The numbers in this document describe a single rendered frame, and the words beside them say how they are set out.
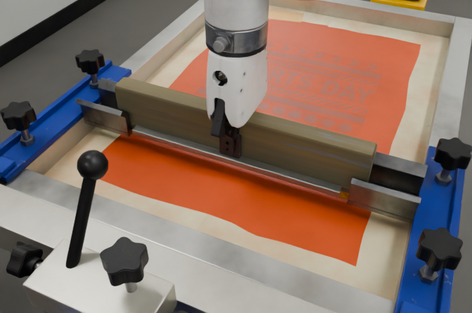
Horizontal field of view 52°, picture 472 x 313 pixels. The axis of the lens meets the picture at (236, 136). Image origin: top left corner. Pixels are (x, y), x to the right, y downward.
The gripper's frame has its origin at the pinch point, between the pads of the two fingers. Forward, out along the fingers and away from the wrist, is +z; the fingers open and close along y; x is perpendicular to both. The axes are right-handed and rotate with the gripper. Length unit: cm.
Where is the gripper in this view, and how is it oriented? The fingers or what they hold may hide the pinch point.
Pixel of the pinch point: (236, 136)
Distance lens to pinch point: 68.2
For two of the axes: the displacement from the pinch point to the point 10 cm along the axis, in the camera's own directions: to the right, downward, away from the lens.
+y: 4.1, -5.8, 7.0
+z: 0.0, 7.7, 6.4
